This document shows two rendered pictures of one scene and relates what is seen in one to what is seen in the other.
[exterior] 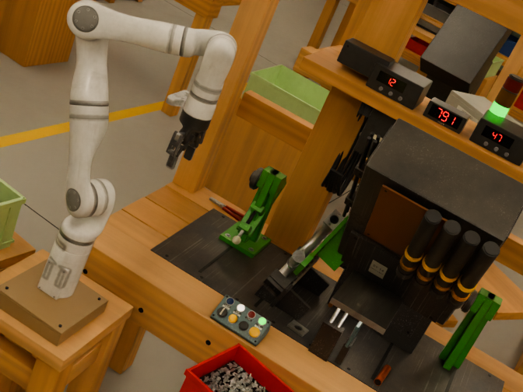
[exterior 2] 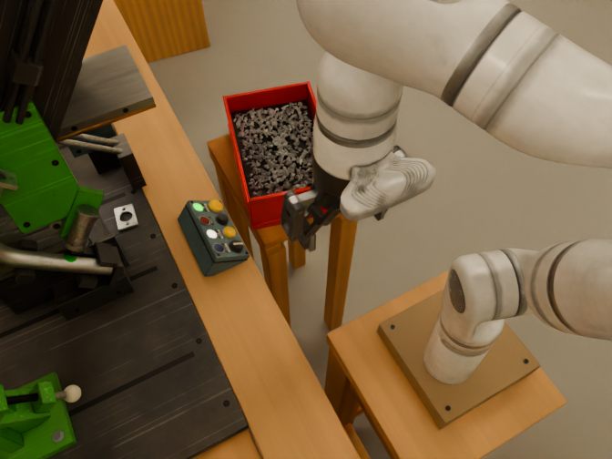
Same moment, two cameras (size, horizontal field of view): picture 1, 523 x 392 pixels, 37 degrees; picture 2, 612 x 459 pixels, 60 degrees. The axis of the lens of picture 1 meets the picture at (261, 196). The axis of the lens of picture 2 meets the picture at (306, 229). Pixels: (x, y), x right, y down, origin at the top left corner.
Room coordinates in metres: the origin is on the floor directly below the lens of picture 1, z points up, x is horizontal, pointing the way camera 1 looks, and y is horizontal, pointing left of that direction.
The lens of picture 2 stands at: (2.05, 0.44, 1.83)
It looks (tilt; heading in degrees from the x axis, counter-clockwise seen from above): 59 degrees down; 228
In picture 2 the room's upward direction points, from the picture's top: straight up
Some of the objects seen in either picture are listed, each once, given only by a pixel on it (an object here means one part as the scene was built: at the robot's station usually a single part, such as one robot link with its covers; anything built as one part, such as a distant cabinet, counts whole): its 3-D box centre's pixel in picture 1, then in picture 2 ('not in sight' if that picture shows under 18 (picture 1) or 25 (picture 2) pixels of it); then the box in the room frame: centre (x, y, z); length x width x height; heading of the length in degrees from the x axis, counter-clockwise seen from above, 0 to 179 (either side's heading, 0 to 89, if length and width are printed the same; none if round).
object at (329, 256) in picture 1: (341, 240); (22, 157); (2.02, -0.26, 1.17); 0.13 x 0.12 x 0.20; 76
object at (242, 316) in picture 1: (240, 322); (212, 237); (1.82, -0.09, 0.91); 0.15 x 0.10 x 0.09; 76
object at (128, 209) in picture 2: (297, 327); (126, 217); (1.92, -0.25, 0.90); 0.06 x 0.04 x 0.01; 68
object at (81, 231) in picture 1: (87, 210); (481, 299); (1.66, 0.38, 1.14); 0.09 x 0.09 x 0.17; 57
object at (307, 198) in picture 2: not in sight; (309, 199); (1.84, 0.21, 1.39); 0.05 x 0.02 x 0.02; 166
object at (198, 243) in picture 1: (331, 319); (45, 229); (2.06, -0.35, 0.89); 1.10 x 0.42 x 0.02; 76
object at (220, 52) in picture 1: (215, 67); (372, 29); (1.78, 0.22, 1.57); 0.09 x 0.07 x 0.15; 9
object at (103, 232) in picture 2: (300, 294); (62, 261); (2.07, -0.23, 0.92); 0.22 x 0.11 x 0.11; 166
